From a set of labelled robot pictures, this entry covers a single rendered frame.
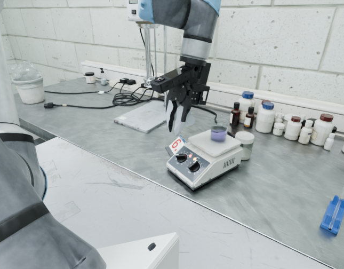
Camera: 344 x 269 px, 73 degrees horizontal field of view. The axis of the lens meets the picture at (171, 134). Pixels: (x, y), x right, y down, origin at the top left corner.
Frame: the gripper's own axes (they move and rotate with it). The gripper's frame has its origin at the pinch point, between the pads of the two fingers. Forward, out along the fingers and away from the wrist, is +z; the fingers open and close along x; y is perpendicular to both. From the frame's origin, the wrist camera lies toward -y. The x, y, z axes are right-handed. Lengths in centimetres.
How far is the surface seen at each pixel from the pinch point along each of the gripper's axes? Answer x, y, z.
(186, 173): -7.8, 2.4, 10.2
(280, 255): -36.1, 5.8, 13.3
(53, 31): 164, -5, -17
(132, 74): 85, 27, -2
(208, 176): -11.6, 7.2, 9.8
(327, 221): -37.4, 19.7, 8.1
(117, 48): 101, 22, -15
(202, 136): -1.0, 11.9, 2.1
